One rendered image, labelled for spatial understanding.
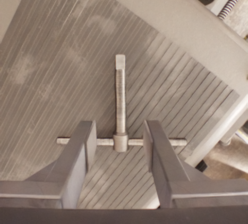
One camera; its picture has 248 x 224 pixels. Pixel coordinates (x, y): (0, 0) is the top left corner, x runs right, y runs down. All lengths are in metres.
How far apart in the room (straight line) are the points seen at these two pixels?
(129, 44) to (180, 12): 0.08
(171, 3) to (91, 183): 0.31
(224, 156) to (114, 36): 2.07
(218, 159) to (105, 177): 1.95
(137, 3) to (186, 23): 0.07
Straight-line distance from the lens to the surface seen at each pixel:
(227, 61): 0.30
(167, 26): 0.26
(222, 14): 1.00
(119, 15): 0.25
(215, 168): 2.26
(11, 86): 0.31
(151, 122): 0.15
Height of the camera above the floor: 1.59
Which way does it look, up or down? 75 degrees down
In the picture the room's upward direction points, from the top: 178 degrees clockwise
